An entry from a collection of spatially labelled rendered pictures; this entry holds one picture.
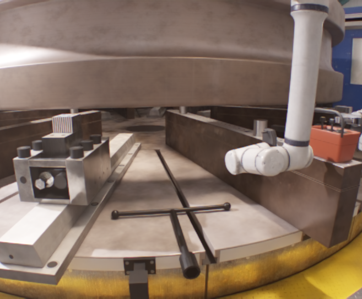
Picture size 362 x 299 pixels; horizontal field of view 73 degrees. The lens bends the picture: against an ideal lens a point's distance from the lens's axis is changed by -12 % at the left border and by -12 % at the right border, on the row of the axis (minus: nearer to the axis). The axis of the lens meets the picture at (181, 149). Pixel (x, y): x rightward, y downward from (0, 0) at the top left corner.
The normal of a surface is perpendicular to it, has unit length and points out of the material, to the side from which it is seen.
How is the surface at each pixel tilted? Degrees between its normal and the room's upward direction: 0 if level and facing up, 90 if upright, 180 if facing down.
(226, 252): 90
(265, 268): 90
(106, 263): 90
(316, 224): 90
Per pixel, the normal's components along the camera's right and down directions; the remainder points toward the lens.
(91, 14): -0.02, 0.24
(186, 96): 0.19, 0.24
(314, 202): -0.93, 0.09
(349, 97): -0.75, 0.16
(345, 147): 0.37, 0.34
